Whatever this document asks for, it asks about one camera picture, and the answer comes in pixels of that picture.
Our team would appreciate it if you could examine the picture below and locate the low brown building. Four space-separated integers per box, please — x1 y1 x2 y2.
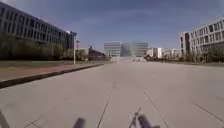
87 45 108 61

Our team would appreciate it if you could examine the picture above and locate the glass twin-block building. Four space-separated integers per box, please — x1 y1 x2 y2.
103 41 149 58

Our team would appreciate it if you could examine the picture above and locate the grey concrete slab plaza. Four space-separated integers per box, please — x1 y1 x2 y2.
0 57 224 128

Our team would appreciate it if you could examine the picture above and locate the white pole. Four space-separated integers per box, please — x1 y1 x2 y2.
72 32 77 65

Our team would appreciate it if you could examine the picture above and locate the white building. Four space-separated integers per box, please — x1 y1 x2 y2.
146 47 164 59

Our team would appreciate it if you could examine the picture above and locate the robot's own part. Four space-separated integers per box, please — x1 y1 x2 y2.
137 114 161 128
72 117 86 128

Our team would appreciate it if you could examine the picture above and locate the dark kerb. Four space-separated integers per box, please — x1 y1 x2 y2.
0 62 108 90

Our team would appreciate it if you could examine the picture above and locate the row of trees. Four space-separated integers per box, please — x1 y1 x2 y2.
0 32 88 62
149 45 224 64

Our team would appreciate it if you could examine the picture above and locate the reddish brick strip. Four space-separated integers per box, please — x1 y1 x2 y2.
0 62 107 82

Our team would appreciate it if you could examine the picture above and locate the long dark glass building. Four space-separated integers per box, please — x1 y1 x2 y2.
0 1 78 51

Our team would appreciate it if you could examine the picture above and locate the pale grid-window building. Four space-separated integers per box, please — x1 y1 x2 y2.
179 18 224 56

